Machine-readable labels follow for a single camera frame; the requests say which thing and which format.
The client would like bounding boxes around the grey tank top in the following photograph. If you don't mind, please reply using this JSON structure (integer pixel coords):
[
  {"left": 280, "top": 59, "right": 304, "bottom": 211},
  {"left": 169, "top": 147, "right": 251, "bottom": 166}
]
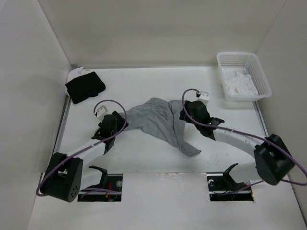
[{"left": 125, "top": 98, "right": 201, "bottom": 157}]

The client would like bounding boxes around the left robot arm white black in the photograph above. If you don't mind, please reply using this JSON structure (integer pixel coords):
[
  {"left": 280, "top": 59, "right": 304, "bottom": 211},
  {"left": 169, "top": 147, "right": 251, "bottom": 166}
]
[{"left": 36, "top": 111, "right": 129, "bottom": 202}]

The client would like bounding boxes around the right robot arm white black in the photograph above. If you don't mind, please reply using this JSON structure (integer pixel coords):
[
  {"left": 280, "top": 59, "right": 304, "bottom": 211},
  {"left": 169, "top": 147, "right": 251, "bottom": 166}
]
[{"left": 179, "top": 101, "right": 295, "bottom": 190}]

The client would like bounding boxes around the folded black tank top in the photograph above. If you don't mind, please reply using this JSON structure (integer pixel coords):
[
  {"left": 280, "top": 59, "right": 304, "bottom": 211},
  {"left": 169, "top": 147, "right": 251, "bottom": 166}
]
[{"left": 65, "top": 72, "right": 106, "bottom": 104}]

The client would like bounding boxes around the white tank top in basket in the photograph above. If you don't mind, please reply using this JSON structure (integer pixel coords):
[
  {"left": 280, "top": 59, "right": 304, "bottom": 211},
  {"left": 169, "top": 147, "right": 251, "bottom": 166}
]
[{"left": 225, "top": 69, "right": 258, "bottom": 96}]

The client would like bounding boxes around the folded white tank top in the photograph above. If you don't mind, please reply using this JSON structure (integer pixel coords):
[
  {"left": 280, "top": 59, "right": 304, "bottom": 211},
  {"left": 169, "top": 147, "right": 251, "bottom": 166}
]
[{"left": 66, "top": 67, "right": 83, "bottom": 84}]

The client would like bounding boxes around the white plastic basket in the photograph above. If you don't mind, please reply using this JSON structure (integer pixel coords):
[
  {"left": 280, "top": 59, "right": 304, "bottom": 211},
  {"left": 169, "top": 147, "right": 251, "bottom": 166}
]
[{"left": 216, "top": 52, "right": 272, "bottom": 102}]

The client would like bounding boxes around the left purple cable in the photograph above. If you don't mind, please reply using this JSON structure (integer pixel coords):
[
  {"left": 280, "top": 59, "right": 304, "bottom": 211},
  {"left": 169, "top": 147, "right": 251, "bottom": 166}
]
[{"left": 35, "top": 99, "right": 128, "bottom": 197}]

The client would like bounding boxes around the purple cable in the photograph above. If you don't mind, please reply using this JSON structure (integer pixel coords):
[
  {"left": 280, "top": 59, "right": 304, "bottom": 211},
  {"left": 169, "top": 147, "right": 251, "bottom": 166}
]
[
  {"left": 35, "top": 99, "right": 128, "bottom": 197},
  {"left": 181, "top": 88, "right": 307, "bottom": 186}
]

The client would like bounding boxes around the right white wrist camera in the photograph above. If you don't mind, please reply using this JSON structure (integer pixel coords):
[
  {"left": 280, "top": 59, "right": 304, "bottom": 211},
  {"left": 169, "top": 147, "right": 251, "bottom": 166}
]
[{"left": 196, "top": 91, "right": 210, "bottom": 105}]

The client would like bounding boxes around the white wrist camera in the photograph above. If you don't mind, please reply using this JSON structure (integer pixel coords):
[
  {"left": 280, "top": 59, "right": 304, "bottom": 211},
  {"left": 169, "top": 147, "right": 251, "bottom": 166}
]
[
  {"left": 94, "top": 105, "right": 109, "bottom": 121},
  {"left": 196, "top": 91, "right": 210, "bottom": 105}
]

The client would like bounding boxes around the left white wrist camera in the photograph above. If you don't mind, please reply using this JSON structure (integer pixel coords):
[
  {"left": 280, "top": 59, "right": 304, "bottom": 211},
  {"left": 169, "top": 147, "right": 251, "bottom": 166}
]
[{"left": 94, "top": 105, "right": 109, "bottom": 121}]

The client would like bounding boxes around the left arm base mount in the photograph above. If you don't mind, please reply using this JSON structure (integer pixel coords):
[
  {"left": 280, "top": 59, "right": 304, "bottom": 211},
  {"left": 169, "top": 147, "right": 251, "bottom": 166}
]
[{"left": 77, "top": 165, "right": 123, "bottom": 202}]

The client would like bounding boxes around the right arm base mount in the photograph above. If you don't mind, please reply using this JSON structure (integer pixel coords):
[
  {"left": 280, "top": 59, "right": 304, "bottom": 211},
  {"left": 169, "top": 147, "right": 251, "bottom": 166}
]
[{"left": 207, "top": 163, "right": 254, "bottom": 202}]

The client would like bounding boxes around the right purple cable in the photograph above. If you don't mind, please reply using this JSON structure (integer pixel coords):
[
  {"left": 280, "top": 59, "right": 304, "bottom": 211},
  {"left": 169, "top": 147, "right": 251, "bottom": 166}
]
[{"left": 181, "top": 88, "right": 307, "bottom": 186}]

